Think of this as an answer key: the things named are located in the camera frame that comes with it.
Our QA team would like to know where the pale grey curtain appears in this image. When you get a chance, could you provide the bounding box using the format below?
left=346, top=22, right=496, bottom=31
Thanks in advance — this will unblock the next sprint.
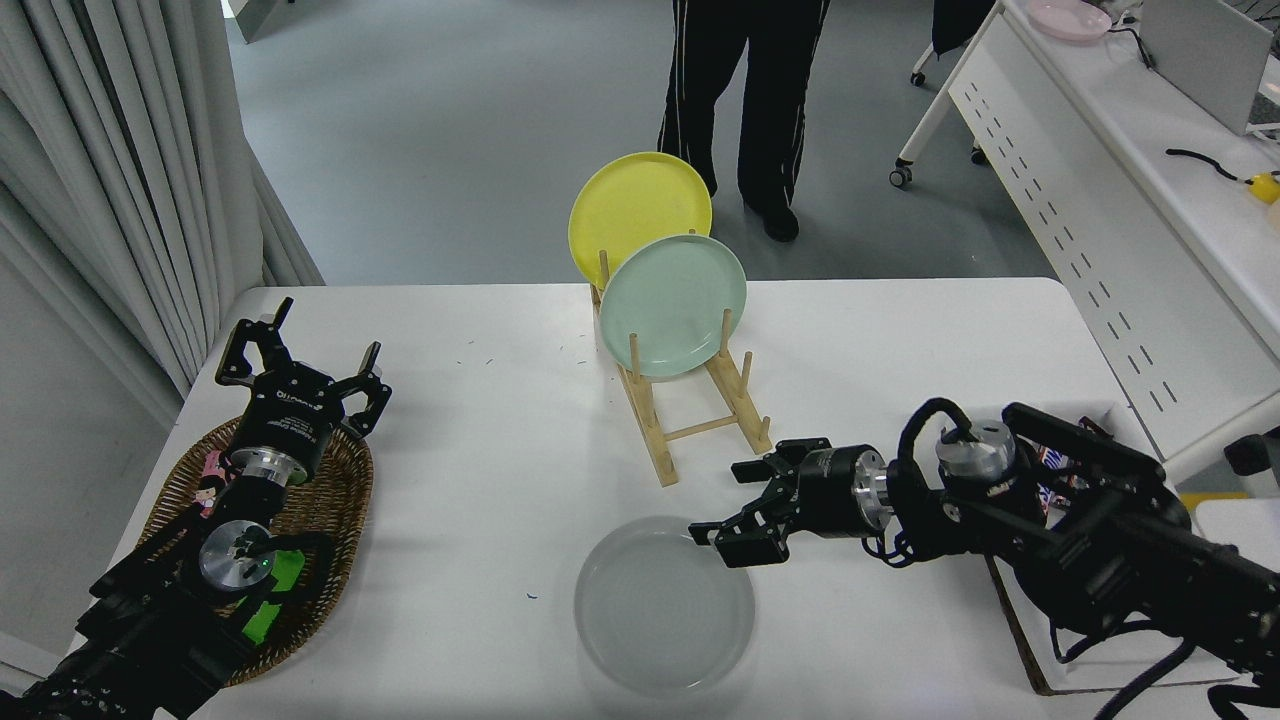
left=0, top=0, right=326, bottom=431

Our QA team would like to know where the pink snack packet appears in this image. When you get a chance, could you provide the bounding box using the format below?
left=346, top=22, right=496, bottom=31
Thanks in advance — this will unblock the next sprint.
left=200, top=450, right=233, bottom=516

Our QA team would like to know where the green snack packet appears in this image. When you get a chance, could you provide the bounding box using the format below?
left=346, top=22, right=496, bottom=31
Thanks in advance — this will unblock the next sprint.
left=243, top=548, right=308, bottom=646

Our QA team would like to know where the mint green plate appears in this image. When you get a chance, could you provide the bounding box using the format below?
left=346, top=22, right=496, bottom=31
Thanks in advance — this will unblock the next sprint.
left=599, top=234, right=749, bottom=379

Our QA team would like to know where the white tray with cardboard edge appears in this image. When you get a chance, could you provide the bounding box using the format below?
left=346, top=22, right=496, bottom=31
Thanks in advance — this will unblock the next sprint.
left=985, top=402, right=1241, bottom=695

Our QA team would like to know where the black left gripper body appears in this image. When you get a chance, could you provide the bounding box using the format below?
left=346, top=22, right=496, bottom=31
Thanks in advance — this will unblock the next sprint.
left=232, top=364, right=347, bottom=479

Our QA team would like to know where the thin black cable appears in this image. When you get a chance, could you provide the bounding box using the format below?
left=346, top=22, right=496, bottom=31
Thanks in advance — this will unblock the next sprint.
left=1105, top=22, right=1158, bottom=69

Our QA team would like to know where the yellow plate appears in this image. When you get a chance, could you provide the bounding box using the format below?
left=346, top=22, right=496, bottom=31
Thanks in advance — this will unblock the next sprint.
left=567, top=151, right=713, bottom=291

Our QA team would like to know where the wooden plate rack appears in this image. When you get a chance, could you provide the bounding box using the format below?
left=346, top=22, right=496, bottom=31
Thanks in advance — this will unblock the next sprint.
left=590, top=250, right=774, bottom=488

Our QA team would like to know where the grey plate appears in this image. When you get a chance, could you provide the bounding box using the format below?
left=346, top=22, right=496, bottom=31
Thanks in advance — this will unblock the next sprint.
left=574, top=516, right=757, bottom=698

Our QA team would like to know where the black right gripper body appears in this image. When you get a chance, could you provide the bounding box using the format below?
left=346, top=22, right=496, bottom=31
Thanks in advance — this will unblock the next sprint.
left=790, top=446, right=860, bottom=537

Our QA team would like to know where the pink plate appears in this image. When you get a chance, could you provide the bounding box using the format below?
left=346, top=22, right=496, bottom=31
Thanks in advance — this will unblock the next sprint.
left=1027, top=0, right=1114, bottom=42

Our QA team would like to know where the white perforated desk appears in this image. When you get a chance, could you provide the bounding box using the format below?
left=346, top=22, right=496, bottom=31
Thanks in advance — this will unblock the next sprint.
left=890, top=0, right=1280, bottom=486

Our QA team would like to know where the person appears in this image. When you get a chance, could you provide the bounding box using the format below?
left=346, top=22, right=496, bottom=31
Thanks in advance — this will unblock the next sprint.
left=657, top=0, right=831, bottom=243

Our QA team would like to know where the brown wicker basket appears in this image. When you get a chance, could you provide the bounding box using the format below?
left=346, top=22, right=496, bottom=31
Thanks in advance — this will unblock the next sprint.
left=138, top=412, right=375, bottom=687

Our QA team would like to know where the black cable with yellow end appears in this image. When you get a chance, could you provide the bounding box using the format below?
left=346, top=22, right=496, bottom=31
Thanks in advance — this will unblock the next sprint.
left=1167, top=148, right=1256, bottom=186

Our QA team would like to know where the grey laptop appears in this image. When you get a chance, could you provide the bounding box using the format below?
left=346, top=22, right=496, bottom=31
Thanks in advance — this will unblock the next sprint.
left=1140, top=0, right=1276, bottom=136

